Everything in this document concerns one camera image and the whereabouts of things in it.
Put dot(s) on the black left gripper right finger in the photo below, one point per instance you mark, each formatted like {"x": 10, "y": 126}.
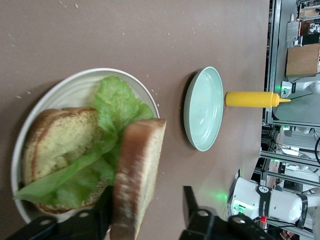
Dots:
{"x": 207, "y": 222}

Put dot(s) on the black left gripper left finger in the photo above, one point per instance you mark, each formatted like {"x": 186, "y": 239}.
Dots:
{"x": 75, "y": 222}

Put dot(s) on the dark crust bread slice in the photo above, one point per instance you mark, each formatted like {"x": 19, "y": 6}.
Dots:
{"x": 137, "y": 175}

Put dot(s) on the light brown bread slice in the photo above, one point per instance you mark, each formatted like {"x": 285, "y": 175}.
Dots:
{"x": 60, "y": 140}

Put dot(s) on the green lettuce leaf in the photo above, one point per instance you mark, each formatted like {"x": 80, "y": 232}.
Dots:
{"x": 117, "y": 105}

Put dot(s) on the yellow mustard squeeze bottle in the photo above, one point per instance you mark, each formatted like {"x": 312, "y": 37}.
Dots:
{"x": 250, "y": 99}

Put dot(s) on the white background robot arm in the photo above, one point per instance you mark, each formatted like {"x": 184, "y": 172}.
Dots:
{"x": 305, "y": 88}

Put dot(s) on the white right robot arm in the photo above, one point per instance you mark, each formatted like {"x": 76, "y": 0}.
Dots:
{"x": 275, "y": 202}

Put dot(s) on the mint green plate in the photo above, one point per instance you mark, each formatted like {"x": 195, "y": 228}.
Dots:
{"x": 205, "y": 112}

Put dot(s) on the beige plate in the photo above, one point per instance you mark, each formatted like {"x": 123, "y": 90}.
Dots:
{"x": 75, "y": 82}

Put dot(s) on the wooden background box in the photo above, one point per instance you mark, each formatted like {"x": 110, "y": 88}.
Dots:
{"x": 302, "y": 60}

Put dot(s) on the aluminium frame profile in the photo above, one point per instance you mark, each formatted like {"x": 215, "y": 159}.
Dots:
{"x": 273, "y": 62}

